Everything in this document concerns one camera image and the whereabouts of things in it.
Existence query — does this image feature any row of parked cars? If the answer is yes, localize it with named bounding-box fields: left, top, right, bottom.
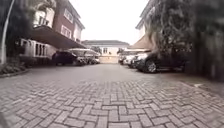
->
left=77, top=55, right=101, bottom=66

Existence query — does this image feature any grey brick paved road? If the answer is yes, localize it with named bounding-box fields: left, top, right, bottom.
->
left=0, top=63, right=224, bottom=128

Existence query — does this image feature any large dark tree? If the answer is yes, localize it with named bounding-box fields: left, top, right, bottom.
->
left=145, top=0, right=224, bottom=82

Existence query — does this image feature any dark car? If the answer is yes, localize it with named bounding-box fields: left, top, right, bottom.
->
left=51, top=50, right=80, bottom=67
left=135, top=51, right=188, bottom=74

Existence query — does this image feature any white building with dark roof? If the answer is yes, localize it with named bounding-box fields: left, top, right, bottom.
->
left=81, top=39, right=131, bottom=65

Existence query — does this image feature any pale pole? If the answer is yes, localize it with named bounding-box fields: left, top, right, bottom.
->
left=0, top=0, right=16, bottom=65

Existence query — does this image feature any brown and white building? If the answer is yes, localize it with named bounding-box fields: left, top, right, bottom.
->
left=19, top=0, right=88, bottom=60

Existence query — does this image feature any planting bed with bushes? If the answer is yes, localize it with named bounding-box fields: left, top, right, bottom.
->
left=0, top=56, right=30, bottom=79

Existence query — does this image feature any pale building with brown roof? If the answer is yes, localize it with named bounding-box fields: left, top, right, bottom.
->
left=128, top=0, right=158, bottom=52

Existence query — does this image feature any white car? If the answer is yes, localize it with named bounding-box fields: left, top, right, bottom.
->
left=122, top=53, right=148, bottom=69

